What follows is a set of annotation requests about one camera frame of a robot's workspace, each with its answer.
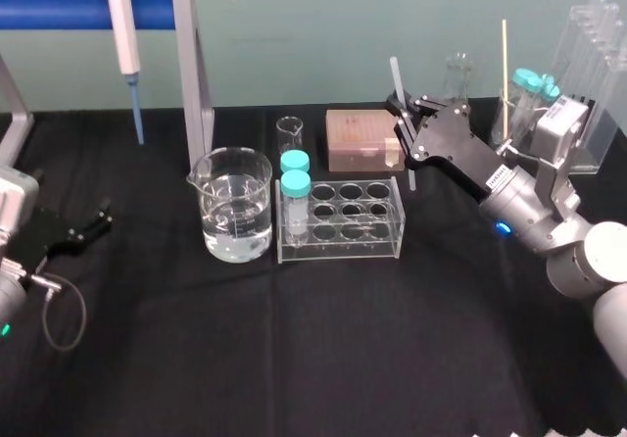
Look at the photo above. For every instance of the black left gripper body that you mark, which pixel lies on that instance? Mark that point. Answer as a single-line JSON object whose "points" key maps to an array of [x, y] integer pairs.
{"points": [[54, 236]]}

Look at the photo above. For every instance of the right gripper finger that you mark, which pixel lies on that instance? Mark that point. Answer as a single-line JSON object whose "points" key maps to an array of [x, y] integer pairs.
{"points": [[405, 128], [427, 105]]}

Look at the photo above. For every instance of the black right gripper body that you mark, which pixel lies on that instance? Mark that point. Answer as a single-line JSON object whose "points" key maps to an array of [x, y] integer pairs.
{"points": [[450, 143]]}

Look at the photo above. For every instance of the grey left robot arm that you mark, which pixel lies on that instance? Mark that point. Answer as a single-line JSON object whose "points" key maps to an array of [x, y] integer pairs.
{"points": [[12, 241]]}

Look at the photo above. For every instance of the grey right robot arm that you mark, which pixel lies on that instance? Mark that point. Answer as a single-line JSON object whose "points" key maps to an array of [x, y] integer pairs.
{"points": [[563, 251]]}

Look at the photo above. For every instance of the clear glass conical flask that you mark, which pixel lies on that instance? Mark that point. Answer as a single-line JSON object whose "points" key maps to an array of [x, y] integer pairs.
{"points": [[458, 79]]}

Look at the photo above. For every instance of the pink pipette tip box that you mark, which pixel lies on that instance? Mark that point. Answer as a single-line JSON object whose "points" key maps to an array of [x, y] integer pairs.
{"points": [[357, 138]]}

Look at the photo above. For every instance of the thin wooden stick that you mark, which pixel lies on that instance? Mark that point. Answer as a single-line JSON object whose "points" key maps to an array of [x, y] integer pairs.
{"points": [[503, 64]]}

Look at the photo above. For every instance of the teal capped sample tube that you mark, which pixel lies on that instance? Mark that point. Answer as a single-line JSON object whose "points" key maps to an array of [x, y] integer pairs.
{"points": [[296, 197], [295, 160], [551, 93], [524, 94]]}

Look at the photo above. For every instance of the small empty glass beaker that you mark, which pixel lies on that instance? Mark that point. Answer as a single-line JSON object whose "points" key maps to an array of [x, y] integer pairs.
{"points": [[290, 135]]}

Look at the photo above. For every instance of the clear acrylic tube rack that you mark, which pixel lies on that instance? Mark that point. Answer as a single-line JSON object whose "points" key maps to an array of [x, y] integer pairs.
{"points": [[357, 241]]}

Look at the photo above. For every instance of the large glass beaker with water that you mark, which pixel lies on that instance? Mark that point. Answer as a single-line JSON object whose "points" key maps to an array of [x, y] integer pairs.
{"points": [[235, 211]]}

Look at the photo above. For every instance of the clear acrylic test tube stand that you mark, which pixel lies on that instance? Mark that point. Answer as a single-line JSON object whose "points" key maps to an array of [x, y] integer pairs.
{"points": [[600, 128]]}

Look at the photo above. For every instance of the white pipette with blue tip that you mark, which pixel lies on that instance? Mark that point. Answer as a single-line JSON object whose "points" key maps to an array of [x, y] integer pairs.
{"points": [[123, 40]]}

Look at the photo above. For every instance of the clear glass test tube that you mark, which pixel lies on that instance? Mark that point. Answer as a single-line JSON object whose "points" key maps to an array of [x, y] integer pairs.
{"points": [[598, 11], [611, 25]]}

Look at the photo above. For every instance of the black table cloth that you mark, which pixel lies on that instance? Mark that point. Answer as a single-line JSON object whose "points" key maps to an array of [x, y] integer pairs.
{"points": [[343, 334]]}

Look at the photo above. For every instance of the grey metal stand frame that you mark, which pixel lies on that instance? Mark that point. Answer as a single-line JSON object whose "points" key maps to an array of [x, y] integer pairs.
{"points": [[14, 104], [188, 64]]}

